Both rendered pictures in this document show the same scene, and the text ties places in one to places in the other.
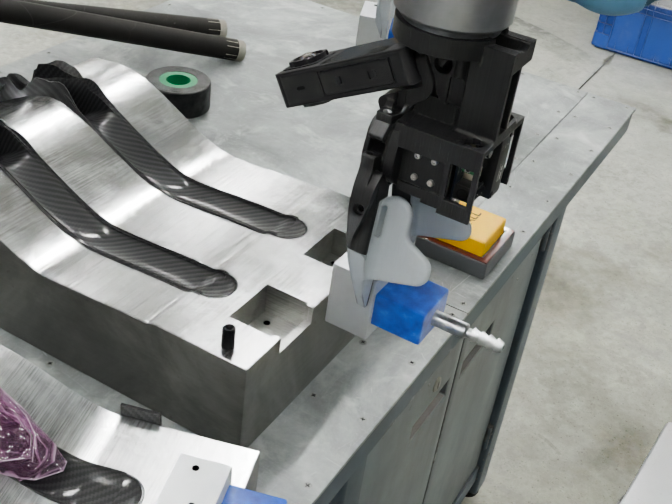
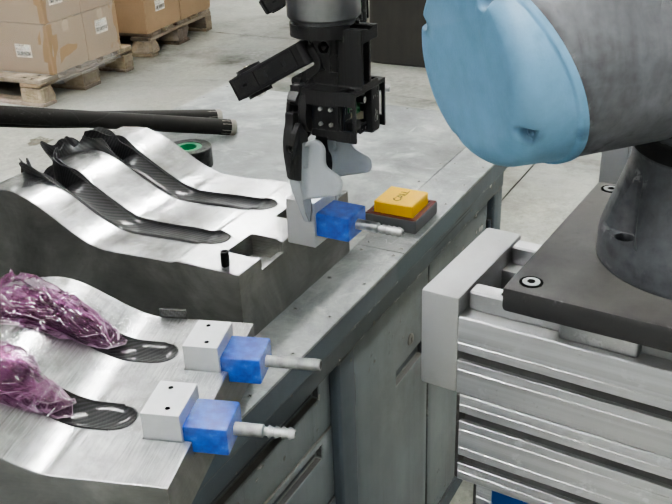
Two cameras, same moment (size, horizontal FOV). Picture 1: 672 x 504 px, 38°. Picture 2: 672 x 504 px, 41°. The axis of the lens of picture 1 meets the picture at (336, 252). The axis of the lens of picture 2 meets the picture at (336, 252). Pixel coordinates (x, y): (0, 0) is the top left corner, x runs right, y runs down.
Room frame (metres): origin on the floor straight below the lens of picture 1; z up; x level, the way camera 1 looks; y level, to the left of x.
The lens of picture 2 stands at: (-0.32, -0.11, 1.34)
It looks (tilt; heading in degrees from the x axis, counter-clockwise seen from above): 26 degrees down; 3
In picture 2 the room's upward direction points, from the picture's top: 2 degrees counter-clockwise
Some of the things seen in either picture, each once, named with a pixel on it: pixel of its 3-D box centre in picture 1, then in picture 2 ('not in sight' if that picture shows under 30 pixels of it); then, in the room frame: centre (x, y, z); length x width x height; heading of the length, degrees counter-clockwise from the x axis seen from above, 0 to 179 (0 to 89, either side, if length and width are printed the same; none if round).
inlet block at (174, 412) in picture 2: not in sight; (223, 427); (0.31, 0.04, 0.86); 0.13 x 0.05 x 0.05; 82
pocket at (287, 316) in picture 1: (271, 329); (256, 260); (0.60, 0.04, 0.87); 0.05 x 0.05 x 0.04; 65
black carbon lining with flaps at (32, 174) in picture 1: (106, 165); (136, 182); (0.74, 0.21, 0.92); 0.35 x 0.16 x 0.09; 65
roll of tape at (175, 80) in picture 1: (178, 92); (189, 156); (1.10, 0.22, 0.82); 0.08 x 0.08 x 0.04
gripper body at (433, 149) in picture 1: (444, 110); (333, 79); (0.58, -0.06, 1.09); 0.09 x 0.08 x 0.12; 64
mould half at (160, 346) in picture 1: (101, 201); (137, 212); (0.75, 0.22, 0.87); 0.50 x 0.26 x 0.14; 65
